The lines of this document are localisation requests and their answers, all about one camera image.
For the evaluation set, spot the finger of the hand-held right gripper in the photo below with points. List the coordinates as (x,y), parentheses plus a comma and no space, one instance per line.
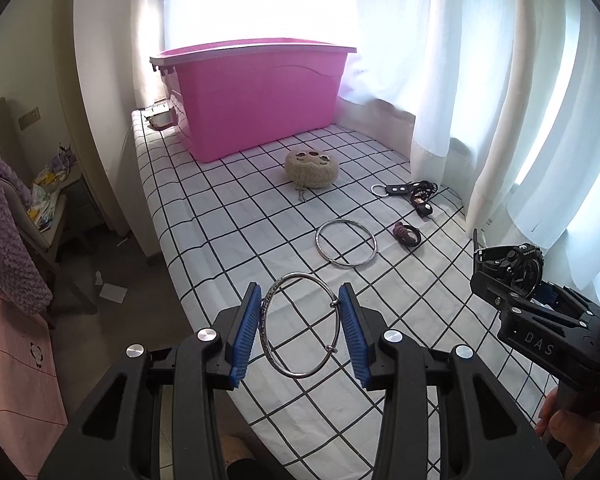
(547,291)
(490,290)

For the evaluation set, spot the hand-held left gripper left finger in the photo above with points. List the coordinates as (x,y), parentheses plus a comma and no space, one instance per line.
(242,330)

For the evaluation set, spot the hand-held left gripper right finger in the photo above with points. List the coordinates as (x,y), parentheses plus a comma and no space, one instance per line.
(352,335)

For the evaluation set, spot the silver bangle with beads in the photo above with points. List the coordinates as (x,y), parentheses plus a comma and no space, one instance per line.
(265,325)

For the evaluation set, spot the black wrist watch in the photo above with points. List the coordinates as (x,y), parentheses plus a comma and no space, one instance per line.
(520,265)

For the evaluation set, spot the pink plastic storage bin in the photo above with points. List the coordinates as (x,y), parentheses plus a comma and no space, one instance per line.
(255,105)

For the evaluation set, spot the person's right hand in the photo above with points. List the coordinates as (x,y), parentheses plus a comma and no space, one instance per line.
(555,425)

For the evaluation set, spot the large silver bangle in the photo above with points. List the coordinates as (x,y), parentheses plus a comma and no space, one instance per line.
(317,242)

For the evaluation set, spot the white paper sheet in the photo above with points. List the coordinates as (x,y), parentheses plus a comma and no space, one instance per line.
(112,292)

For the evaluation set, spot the white sheer curtain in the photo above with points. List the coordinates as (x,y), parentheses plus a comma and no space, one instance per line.
(570,110)
(405,35)

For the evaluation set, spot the grey bedside cabinet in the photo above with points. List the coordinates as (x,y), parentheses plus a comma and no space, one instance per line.
(82,205)

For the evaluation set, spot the small dark box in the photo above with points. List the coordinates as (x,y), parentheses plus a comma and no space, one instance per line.
(160,119)

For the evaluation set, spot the pink cloth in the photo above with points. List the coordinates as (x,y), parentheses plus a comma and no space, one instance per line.
(15,385)

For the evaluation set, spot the pile of papers and bags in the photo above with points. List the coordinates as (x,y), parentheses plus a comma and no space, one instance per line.
(47,195)

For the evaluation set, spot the purple knit blanket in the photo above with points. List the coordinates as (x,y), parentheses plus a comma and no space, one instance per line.
(5,230)

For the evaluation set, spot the beige chair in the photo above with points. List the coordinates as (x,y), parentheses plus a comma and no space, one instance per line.
(10,125)

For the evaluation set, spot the wall switch plate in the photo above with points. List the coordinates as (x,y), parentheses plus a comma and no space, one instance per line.
(30,117)

